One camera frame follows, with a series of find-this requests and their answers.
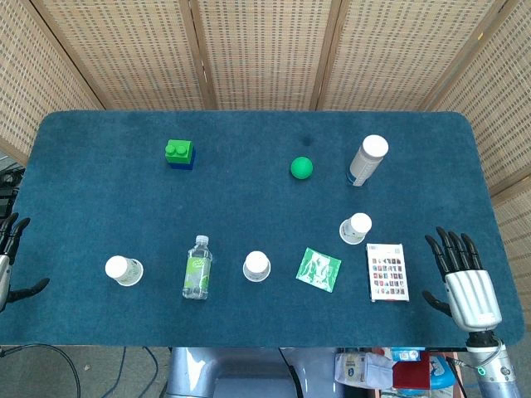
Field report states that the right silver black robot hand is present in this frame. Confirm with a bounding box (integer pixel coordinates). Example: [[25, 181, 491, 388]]
[[421, 226, 504, 333]]

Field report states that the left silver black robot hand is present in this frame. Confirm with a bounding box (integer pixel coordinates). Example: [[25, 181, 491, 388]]
[[0, 212, 51, 313]]

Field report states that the green leaf print paper cup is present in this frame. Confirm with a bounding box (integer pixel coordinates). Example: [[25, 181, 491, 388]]
[[105, 255, 144, 287]]

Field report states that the blue flower print paper cup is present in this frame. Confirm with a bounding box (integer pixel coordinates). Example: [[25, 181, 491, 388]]
[[242, 250, 272, 283], [339, 212, 373, 246]]

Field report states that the silver blue robot base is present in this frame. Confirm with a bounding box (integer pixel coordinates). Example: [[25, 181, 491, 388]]
[[165, 347, 345, 398]]

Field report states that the black floor equipment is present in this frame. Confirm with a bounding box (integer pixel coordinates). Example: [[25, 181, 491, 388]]
[[0, 163, 26, 221]]

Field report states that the white picture grid card box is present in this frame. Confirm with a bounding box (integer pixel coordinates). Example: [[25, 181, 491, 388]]
[[366, 242, 411, 303]]

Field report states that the blue plastic stool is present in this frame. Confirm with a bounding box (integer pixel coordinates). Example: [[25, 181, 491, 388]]
[[429, 352, 458, 391]]

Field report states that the blue white small box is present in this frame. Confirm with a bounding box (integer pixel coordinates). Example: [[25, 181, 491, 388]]
[[391, 347, 421, 362]]

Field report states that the red box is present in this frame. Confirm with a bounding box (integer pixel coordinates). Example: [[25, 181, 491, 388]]
[[392, 352, 432, 391]]

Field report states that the white plastic bag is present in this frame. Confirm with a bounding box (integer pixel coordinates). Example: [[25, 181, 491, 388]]
[[334, 351, 395, 391]]

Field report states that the green white sachet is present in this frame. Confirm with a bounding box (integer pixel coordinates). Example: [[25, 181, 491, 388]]
[[295, 246, 343, 294]]

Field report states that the tall white plastic bottle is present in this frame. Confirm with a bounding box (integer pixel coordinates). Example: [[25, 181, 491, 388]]
[[346, 134, 390, 187]]

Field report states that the clear green label water bottle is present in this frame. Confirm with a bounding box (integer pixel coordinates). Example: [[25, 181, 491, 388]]
[[181, 235, 213, 301]]

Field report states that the green ball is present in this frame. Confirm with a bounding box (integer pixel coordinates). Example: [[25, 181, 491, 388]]
[[290, 156, 314, 181]]

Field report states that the blue toy building brick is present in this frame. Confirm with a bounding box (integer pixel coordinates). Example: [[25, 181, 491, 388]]
[[168, 149, 197, 172]]

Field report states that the green toy building brick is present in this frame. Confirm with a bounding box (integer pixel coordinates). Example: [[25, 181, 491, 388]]
[[164, 139, 195, 164]]

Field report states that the blue carpet table mat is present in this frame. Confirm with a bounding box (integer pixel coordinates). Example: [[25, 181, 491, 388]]
[[0, 109, 524, 348]]

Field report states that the woven rattan folding screen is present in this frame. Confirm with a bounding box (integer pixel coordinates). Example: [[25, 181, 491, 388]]
[[0, 0, 531, 287]]

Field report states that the black floor cable loop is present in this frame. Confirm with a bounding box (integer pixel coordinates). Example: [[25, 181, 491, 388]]
[[0, 342, 82, 398]]

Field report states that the blue floor cable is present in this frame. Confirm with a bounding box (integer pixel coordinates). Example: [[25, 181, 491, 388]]
[[110, 347, 128, 398]]

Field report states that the thin black floor cable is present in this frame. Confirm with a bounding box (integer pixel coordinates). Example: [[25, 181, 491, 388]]
[[143, 347, 161, 387]]

